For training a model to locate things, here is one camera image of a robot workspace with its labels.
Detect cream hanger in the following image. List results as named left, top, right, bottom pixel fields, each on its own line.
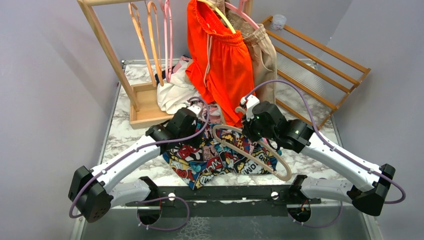
left=211, top=124, right=292, bottom=182

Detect comic print shorts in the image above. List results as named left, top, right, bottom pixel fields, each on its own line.
left=162, top=124, right=278, bottom=190

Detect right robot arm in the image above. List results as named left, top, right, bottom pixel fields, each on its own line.
left=239, top=96, right=396, bottom=217

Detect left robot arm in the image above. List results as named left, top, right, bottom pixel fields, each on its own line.
left=68, top=105, right=205, bottom=223

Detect beige shorts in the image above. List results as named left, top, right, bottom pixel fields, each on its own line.
left=215, top=0, right=277, bottom=86

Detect orange shorts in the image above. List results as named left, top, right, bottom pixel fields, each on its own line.
left=185, top=0, right=255, bottom=127

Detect orange hanger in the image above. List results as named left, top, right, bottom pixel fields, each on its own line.
left=127, top=0, right=165, bottom=88

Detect pink hanger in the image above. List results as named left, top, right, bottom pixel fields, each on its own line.
left=224, top=0, right=259, bottom=30
left=159, top=0, right=173, bottom=83

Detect yellow hanger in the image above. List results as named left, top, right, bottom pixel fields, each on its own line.
left=198, top=0, right=236, bottom=34

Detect pink hanger right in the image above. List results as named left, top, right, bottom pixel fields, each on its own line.
left=224, top=0, right=259, bottom=30

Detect pink white navy garment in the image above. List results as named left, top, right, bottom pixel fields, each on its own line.
left=156, top=55, right=200, bottom=115

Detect wooden clothes rack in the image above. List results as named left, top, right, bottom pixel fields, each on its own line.
left=76, top=0, right=254, bottom=130

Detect wooden slatted shelf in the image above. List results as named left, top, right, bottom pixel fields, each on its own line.
left=262, top=16, right=371, bottom=128

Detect clear plastic cup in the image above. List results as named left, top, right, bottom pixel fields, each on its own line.
left=270, top=14, right=287, bottom=31

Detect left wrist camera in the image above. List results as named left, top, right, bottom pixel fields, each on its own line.
left=187, top=103, right=203, bottom=119

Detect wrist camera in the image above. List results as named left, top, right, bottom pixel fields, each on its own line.
left=239, top=94, right=260, bottom=121
left=187, top=103, right=203, bottom=119

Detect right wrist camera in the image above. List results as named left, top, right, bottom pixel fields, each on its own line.
left=239, top=94, right=260, bottom=121

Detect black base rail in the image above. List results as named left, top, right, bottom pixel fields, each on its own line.
left=126, top=184, right=321, bottom=218

